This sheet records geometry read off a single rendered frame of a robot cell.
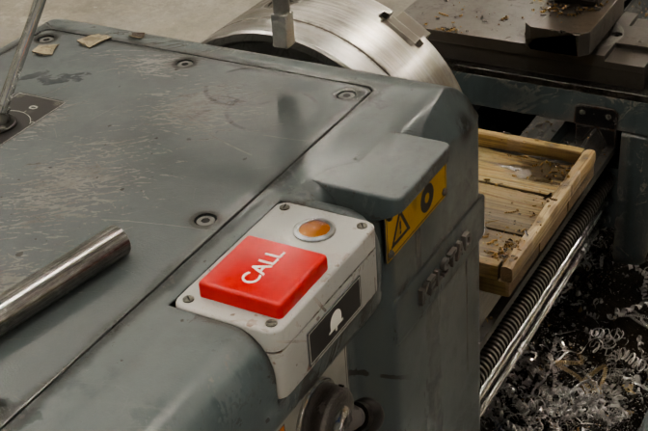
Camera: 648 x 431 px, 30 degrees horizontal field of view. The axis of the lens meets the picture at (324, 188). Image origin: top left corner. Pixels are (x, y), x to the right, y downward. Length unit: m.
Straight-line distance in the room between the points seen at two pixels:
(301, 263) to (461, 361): 0.38
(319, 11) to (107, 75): 0.24
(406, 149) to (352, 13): 0.33
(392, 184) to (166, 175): 0.17
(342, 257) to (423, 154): 0.14
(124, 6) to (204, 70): 3.65
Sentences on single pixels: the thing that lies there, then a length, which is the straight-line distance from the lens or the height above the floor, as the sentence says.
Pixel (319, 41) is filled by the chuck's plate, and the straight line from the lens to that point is 1.14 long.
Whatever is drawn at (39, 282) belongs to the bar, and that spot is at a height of 1.28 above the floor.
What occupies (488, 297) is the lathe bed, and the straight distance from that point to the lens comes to 1.43.
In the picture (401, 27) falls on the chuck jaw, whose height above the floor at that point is 1.21.
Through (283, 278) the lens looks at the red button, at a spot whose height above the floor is 1.27.
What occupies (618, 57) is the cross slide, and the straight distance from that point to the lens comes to 1.75.
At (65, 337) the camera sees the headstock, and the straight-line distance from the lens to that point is 0.74.
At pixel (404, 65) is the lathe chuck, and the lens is 1.17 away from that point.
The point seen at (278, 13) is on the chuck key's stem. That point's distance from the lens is 0.99.
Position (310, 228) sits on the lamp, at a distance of 0.80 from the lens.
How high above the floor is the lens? 1.69
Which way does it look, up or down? 31 degrees down
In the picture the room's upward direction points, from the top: 4 degrees counter-clockwise
